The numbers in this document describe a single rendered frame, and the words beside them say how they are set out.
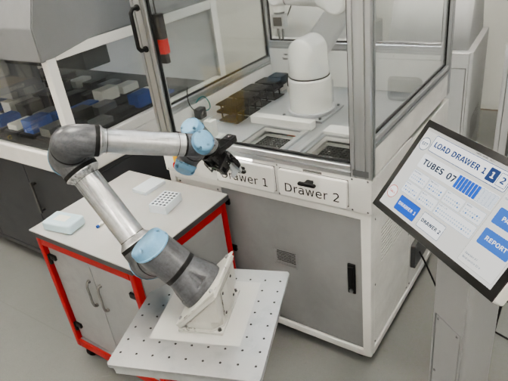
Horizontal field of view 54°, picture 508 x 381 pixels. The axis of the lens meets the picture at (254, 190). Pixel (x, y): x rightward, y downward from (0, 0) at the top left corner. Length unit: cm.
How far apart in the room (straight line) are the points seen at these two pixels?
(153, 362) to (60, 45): 145
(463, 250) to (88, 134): 107
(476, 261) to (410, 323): 130
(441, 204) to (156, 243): 80
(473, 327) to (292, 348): 105
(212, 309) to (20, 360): 160
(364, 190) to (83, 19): 144
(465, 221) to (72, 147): 110
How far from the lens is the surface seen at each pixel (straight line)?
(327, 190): 188
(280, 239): 219
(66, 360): 277
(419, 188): 154
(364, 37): 164
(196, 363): 146
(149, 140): 157
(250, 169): 204
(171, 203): 214
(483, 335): 173
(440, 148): 156
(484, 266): 134
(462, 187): 145
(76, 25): 245
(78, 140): 154
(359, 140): 176
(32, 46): 235
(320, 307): 232
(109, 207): 162
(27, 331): 305
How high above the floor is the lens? 181
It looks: 29 degrees down
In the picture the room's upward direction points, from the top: 8 degrees counter-clockwise
